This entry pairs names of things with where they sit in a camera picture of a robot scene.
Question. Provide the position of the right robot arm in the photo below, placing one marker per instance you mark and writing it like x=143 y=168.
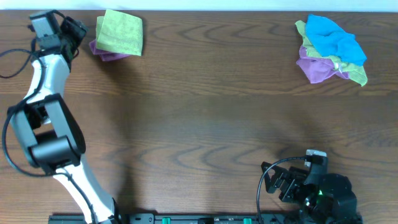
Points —
x=321 y=197

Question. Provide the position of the crumpled purple cloth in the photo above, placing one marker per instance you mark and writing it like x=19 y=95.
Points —
x=318 y=70

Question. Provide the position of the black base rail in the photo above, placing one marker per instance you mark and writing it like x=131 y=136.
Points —
x=149 y=218

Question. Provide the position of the folded purple cloth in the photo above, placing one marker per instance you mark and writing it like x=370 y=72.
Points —
x=105 y=56

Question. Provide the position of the olive green cloth in pile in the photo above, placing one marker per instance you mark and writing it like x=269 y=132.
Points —
x=356 y=73

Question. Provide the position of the light green cloth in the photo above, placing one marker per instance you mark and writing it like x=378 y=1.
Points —
x=121 y=33

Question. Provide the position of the blue cloth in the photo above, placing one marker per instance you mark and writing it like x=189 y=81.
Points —
x=330 y=39

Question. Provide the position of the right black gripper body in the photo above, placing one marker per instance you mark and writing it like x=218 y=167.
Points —
x=294 y=180

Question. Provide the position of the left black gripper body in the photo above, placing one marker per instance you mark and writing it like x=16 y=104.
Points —
x=72 y=30

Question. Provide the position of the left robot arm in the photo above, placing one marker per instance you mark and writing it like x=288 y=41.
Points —
x=48 y=134

